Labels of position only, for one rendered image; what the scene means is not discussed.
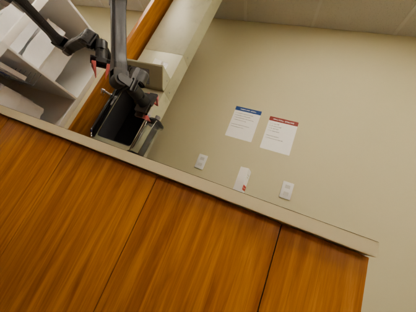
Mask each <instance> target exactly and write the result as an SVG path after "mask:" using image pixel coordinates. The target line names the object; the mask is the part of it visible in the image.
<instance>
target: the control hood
mask: <svg viewBox="0 0 416 312"><path fill-rule="evenodd" d="M127 64H128V65H131V66H135V67H141V68H144V69H149V84H146V85H145V87H147V88H151V89H155V90H161V91H164V90H165V88H166V86H167V84H168V83H169V81H170V77H169V75H168V74H167V72H166V70H165V68H164V66H163V65H159V64H154V63H147V62H143V61H137V60H133V59H127Z"/></svg>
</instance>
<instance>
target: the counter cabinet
mask: <svg viewBox="0 0 416 312"><path fill-rule="evenodd" d="M368 260H369V258H368V257H366V255H364V254H361V253H358V252H356V251H353V250H351V249H348V248H346V247H343V246H341V245H338V244H335V243H333V242H330V241H327V240H325V239H322V238H320V237H318V236H314V235H312V234H310V233H307V232H304V231H302V230H299V229H297V228H294V227H291V226H289V225H286V224H284V223H281V222H278V221H276V220H273V219H270V218H268V217H265V216H263V215H260V214H257V213H255V212H252V211H250V210H248V209H245V208H242V207H240V206H237V205H234V204H232V203H229V202H227V201H224V200H221V199H219V198H217V197H213V196H211V195H209V194H206V193H203V192H201V191H198V190H196V189H193V188H190V187H188V186H185V185H183V184H180V183H177V182H175V181H172V180H169V179H167V178H164V177H162V176H159V175H156V174H155V173H151V172H149V171H147V170H143V169H141V168H139V167H136V166H134V165H131V164H128V163H126V162H123V161H120V160H118V159H115V158H113V157H110V156H108V155H105V154H102V153H100V152H97V151H95V150H92V149H89V148H87V147H84V146H82V145H79V144H76V143H74V142H71V141H69V140H66V139H63V138H61V137H58V136H55V135H54V134H50V133H48V132H46V131H42V130H41V129H38V128H35V127H33V126H30V125H27V124H25V123H22V122H20V121H17V120H14V119H12V118H9V117H7V116H4V115H1V114H0V312H361V309H362V301H363V293H364V288H365V281H366V273H367V268H368Z"/></svg>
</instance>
